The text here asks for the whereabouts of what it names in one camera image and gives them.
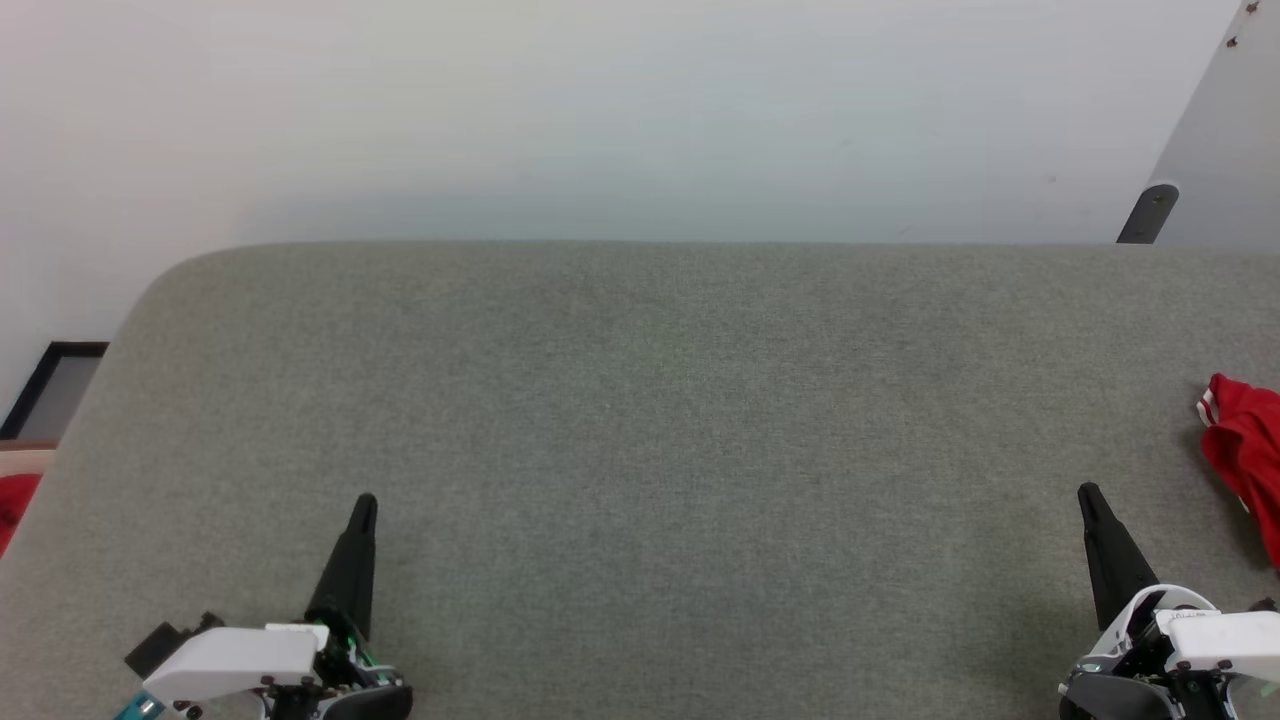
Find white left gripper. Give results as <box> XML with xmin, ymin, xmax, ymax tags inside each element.
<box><xmin>143</xmin><ymin>493</ymin><xmax>414</xmax><ymax>720</ymax></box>

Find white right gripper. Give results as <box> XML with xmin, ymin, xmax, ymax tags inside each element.
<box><xmin>1060</xmin><ymin>483</ymin><xmax>1280</xmax><ymax>720</ymax></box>

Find red and white jersey garment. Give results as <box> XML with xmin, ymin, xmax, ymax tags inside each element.
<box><xmin>1197</xmin><ymin>373</ymin><xmax>1280</xmax><ymax>569</ymax></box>

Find red object beside sofa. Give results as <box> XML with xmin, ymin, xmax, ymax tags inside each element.
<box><xmin>0</xmin><ymin>473</ymin><xmax>43</xmax><ymax>556</ymax></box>

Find tan object beside sofa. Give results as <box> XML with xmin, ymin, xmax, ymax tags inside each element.
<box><xmin>0</xmin><ymin>440</ymin><xmax>59</xmax><ymax>479</ymax></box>

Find black framed panel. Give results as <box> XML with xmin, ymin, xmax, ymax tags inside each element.
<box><xmin>0</xmin><ymin>342</ymin><xmax>109</xmax><ymax>441</ymax></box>

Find dark grey metal bracket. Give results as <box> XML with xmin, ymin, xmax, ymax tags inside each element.
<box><xmin>1117</xmin><ymin>183</ymin><xmax>1181</xmax><ymax>244</ymax></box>

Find light grey wall panel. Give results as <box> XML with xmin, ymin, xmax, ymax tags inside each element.
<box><xmin>1150</xmin><ymin>0</ymin><xmax>1280</xmax><ymax>251</ymax></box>

